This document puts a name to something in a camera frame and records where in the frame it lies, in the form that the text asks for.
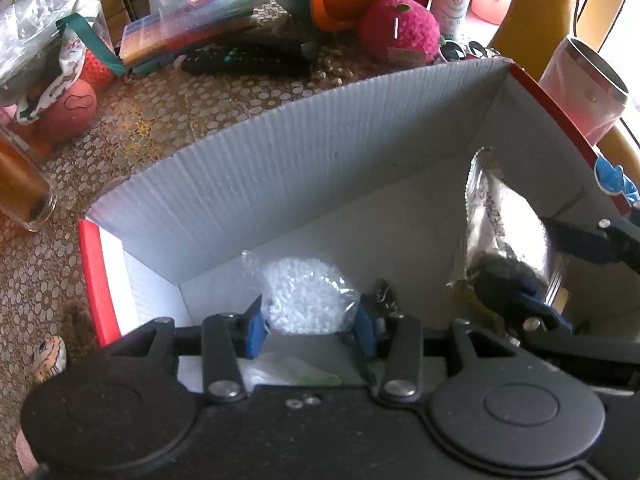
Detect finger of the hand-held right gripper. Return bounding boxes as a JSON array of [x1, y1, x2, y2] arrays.
[[539, 207, 640, 276], [475, 266, 601, 376]]

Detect green plastic item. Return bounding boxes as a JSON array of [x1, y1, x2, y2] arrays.
[[295, 370, 343, 387]]

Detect pink ball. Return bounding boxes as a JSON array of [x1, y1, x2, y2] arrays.
[[39, 80, 98, 143]]

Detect clear plastic bag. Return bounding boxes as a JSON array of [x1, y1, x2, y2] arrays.
[[0, 0, 101, 91]]

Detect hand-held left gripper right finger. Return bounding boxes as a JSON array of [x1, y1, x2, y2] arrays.
[[356, 295, 525, 404]]

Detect tall glass bottle brown tea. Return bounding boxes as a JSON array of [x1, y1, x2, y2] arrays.
[[0, 125, 57, 233]]

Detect pink towel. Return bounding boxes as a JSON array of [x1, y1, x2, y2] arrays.
[[14, 430, 41, 476]]

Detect red printed bag teal strap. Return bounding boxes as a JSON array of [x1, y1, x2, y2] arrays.
[[15, 12, 126, 123]]

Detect black sunglasses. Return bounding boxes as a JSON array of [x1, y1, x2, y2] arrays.
[[440, 40, 502, 64]]

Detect pink crochet apple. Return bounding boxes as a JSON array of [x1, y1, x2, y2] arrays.
[[359, 0, 442, 65]]

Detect silver foil packet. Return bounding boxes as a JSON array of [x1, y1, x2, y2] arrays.
[[447, 147, 567, 306]]

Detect bag of white beads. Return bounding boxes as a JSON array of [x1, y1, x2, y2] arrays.
[[242, 250, 362, 337]]

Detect black remote control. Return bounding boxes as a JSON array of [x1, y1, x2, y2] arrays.
[[180, 42, 319, 77]]

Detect red cardboard box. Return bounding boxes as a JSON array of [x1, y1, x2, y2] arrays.
[[77, 57, 640, 351]]

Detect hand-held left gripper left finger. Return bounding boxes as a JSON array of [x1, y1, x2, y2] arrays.
[[102, 295, 266, 404]]

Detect small black object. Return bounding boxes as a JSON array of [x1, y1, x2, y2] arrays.
[[372, 279, 402, 318]]

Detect stack of colourful bead boxes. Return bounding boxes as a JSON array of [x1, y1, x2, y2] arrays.
[[120, 0, 271, 68]]

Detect pink steel tumbler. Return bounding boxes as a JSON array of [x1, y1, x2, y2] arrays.
[[539, 35, 630, 147]]

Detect white bottle blue cap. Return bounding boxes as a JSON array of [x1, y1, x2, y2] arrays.
[[431, 0, 476, 43]]

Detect blue crumpled bag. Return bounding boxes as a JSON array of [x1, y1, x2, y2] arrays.
[[594, 155, 640, 206]]

